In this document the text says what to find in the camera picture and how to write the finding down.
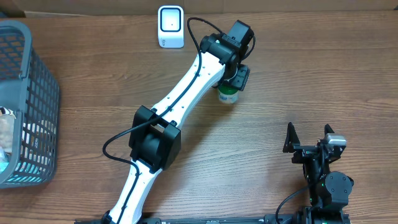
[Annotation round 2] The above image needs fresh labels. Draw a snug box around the green lid jar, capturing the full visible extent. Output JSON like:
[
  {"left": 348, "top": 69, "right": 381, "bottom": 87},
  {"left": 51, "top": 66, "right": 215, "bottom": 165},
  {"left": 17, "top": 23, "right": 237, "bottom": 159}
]
[{"left": 218, "top": 85, "right": 239, "bottom": 104}]

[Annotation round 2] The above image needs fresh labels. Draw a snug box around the brown white snack bag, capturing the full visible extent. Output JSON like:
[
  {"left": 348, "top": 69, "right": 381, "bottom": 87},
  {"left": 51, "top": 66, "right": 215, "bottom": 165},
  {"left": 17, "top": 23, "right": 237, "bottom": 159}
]
[{"left": 1, "top": 106, "right": 16, "bottom": 154}]

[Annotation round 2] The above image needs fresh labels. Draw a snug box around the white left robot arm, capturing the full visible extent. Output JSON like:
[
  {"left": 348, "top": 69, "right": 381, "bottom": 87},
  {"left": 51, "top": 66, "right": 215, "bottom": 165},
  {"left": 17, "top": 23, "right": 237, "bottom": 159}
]
[{"left": 101, "top": 20, "right": 256, "bottom": 223}]

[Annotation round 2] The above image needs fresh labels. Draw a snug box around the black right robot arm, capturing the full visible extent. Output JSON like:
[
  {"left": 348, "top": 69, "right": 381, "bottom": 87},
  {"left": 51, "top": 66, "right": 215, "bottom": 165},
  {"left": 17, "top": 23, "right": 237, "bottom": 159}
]
[{"left": 275, "top": 122, "right": 354, "bottom": 224}]

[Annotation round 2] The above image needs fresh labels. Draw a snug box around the white barcode scanner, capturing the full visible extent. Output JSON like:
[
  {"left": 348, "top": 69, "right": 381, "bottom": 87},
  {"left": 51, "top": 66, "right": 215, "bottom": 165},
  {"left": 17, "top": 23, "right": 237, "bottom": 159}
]
[{"left": 157, "top": 5, "right": 184, "bottom": 49}]

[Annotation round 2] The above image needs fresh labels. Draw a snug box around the grey plastic basket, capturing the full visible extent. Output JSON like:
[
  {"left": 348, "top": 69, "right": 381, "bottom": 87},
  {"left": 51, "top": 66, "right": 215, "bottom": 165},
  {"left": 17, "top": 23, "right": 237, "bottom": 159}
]
[{"left": 1, "top": 20, "right": 60, "bottom": 189}]

